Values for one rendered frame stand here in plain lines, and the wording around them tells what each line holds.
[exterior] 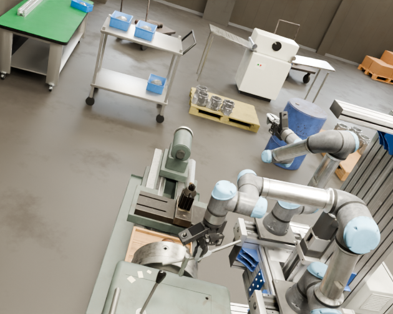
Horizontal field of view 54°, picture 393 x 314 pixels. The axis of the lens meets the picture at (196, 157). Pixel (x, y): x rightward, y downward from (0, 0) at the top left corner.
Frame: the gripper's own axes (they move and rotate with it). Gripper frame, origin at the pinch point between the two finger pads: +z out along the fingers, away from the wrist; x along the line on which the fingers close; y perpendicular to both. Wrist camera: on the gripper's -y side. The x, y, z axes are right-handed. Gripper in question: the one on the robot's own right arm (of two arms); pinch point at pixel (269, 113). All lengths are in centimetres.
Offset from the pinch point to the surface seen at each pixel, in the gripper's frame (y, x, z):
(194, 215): 55, -52, -24
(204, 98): 147, 120, 280
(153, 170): 64, -57, 34
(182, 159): 49, -41, 25
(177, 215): 48, -66, -28
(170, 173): 61, -48, 25
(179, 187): 66, -45, 14
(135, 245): 58, -93, -35
